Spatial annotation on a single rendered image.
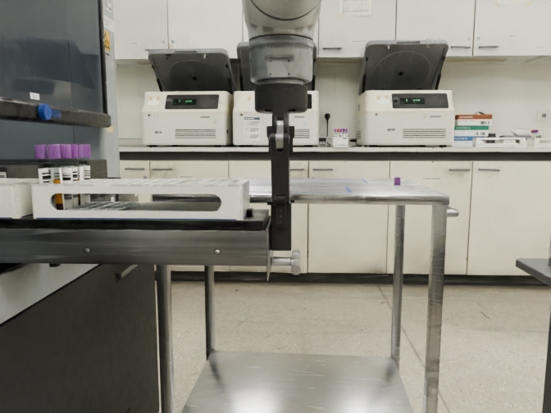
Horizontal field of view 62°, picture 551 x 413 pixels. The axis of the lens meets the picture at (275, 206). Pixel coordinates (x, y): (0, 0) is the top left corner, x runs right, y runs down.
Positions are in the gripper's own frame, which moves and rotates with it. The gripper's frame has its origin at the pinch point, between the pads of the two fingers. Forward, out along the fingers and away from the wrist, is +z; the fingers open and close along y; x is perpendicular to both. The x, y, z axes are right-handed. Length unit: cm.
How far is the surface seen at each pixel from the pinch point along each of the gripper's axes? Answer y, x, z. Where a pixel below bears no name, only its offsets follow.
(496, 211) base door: -229, 128, 30
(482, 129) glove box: -269, 132, -21
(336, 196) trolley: -25.3, 10.1, -1.6
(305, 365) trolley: -60, 5, 52
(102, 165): -48, -47, -7
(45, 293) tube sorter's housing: -5.8, -39.7, 12.7
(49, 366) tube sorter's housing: -5.5, -39.8, 25.5
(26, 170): -15, -47, -7
